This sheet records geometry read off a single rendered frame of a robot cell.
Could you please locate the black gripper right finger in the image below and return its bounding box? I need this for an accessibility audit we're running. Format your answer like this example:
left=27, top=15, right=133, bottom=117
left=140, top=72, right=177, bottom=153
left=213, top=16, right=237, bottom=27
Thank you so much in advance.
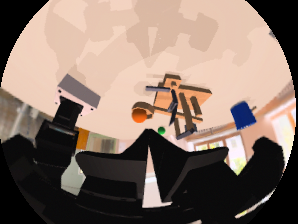
left=149, top=128, right=229, bottom=204

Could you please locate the green ball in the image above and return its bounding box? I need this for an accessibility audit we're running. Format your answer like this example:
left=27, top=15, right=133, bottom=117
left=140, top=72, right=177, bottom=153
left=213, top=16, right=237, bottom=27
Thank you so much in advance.
left=157, top=127, right=165, bottom=135

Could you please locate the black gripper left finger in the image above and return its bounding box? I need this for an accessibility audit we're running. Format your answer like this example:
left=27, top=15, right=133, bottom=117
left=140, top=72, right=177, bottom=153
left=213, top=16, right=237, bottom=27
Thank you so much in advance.
left=74, top=128, right=150, bottom=198

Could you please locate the orange ball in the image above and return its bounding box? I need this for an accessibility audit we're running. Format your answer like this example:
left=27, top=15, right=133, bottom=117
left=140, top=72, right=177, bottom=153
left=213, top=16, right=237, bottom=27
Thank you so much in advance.
left=132, top=108, right=148, bottom=124

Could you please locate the blue mug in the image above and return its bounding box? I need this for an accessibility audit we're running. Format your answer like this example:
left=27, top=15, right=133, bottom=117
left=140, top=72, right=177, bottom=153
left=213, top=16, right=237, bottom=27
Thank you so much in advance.
left=229, top=100, right=257, bottom=132

